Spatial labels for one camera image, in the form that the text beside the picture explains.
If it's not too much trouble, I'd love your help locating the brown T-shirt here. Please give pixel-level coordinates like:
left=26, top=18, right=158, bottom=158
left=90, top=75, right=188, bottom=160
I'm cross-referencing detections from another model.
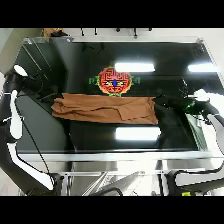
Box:
left=50, top=92, right=160, bottom=126

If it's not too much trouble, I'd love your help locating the silver frame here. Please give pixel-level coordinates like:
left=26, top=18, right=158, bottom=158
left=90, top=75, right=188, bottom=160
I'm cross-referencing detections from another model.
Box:
left=0, top=35, right=224, bottom=197

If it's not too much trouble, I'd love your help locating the black cable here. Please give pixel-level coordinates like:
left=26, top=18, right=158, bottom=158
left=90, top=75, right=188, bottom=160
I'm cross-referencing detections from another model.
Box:
left=171, top=165, right=224, bottom=183
left=89, top=185, right=125, bottom=197
left=15, top=96, right=53, bottom=176

